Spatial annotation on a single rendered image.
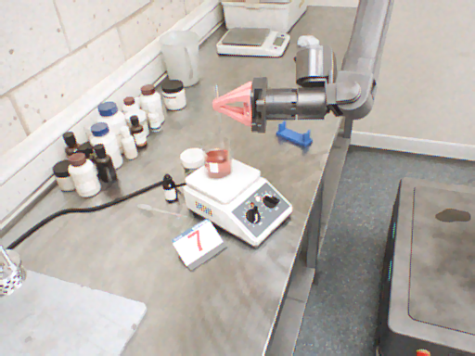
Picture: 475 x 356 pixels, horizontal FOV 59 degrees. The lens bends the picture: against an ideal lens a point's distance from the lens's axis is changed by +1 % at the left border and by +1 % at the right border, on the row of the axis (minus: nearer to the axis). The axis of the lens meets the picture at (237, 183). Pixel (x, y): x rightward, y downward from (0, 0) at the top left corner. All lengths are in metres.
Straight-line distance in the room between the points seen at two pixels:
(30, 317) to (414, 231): 1.13
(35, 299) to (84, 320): 0.11
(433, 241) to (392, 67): 1.06
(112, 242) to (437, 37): 1.75
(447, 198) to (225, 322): 1.08
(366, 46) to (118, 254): 0.61
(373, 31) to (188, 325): 0.58
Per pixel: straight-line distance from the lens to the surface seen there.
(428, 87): 2.31
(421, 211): 1.56
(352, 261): 1.83
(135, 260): 0.86
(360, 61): 0.75
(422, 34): 2.20
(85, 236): 0.95
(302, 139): 1.12
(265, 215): 0.85
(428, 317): 1.28
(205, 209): 0.87
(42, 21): 1.15
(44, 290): 0.87
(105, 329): 0.78
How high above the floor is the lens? 1.38
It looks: 39 degrees down
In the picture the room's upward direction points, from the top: 5 degrees counter-clockwise
